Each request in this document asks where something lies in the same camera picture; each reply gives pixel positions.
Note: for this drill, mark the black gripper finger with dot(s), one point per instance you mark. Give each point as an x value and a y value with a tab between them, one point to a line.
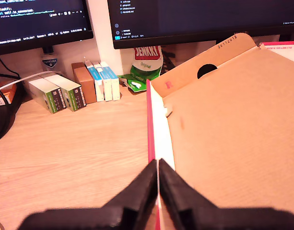
137	194
175	194

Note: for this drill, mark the red Nike shoebox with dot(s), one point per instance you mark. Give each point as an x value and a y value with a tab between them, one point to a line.
233	119

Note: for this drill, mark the brown cardboard box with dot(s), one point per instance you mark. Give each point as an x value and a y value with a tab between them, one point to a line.
86	82

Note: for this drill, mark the green and white box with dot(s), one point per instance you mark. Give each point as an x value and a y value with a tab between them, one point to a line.
45	94
68	92

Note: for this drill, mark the orange and white box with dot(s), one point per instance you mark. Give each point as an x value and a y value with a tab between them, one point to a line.
7	92

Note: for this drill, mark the green Jenkki gum bag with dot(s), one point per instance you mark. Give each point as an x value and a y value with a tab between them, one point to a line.
144	67

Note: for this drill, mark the black gaming mouse mat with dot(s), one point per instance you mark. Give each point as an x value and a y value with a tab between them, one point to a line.
3	119

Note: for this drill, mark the white bottle with black cap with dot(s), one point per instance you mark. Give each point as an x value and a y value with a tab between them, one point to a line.
49	61

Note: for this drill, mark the large black monitor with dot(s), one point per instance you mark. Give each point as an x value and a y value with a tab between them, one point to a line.
197	19

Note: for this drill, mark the black monitor stand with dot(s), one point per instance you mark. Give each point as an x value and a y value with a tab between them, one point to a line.
286	37

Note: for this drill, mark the black monitor with purple code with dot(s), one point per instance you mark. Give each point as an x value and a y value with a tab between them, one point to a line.
37	26

